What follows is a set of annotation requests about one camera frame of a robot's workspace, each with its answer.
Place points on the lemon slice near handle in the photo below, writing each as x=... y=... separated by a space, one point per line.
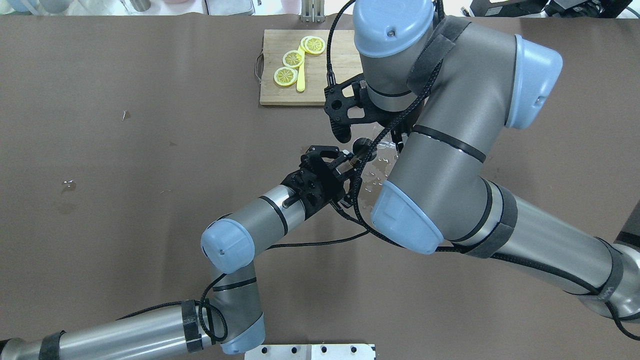
x=285 y=76

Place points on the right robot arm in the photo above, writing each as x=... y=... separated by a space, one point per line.
x=468 y=82

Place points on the aluminium frame post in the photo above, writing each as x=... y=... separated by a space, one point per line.
x=312 y=11

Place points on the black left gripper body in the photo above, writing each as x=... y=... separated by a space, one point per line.
x=334 y=190

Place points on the steel double jigger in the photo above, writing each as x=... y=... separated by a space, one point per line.
x=360 y=149

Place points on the yellow plastic knife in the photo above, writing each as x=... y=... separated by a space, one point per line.
x=300 y=85

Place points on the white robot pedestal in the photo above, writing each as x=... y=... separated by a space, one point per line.
x=323 y=351

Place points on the far lemon slice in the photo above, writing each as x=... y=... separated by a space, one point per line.
x=314 y=45

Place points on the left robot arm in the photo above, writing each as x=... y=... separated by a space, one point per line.
x=228 y=313

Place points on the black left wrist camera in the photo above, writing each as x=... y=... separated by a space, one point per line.
x=314 y=184

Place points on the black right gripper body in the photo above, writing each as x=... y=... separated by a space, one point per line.
x=400 y=141

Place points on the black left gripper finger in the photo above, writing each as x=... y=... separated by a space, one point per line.
x=325 y=153
x=342 y=200

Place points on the clear glass measuring cup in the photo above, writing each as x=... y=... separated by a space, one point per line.
x=386 y=146

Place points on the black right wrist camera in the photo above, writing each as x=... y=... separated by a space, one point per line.
x=339 y=99

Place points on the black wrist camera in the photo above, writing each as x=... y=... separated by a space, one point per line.
x=314 y=184
x=339 y=99

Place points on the middle lemon slice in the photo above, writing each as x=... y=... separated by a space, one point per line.
x=294 y=59

